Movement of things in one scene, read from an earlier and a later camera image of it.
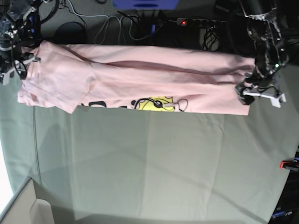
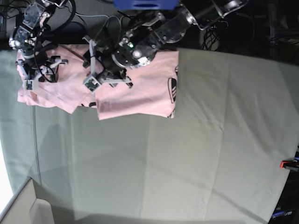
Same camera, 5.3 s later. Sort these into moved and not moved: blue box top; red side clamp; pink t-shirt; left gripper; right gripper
Moved: pink t-shirt; right gripper; left gripper
Not moved: blue box top; red side clamp
